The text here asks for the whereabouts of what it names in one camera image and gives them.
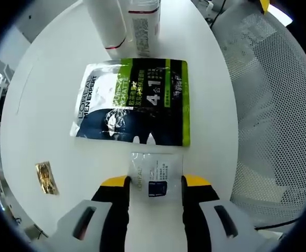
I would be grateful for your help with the small white skincare sachet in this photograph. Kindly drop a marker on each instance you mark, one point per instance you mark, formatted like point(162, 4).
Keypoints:
point(155, 168)

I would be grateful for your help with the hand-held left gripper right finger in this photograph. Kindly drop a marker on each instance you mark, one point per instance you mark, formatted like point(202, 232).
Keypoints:
point(197, 223)

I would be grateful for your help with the white skincare tube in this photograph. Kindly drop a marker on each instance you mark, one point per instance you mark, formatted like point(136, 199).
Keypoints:
point(105, 23)

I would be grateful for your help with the gold foil skincare sachet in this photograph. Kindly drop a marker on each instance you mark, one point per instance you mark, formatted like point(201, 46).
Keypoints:
point(47, 178)

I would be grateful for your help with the green black skincare packet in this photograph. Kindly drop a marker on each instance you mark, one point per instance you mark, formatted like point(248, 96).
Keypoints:
point(131, 105)

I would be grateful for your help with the small clear skincare bottle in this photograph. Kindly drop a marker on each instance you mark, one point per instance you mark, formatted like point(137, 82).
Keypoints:
point(143, 29)

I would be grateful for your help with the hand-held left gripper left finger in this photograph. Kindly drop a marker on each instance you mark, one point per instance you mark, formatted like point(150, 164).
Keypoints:
point(116, 220)

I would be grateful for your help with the grey mesh office chair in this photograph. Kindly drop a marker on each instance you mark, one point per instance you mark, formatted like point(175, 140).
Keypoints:
point(273, 118)

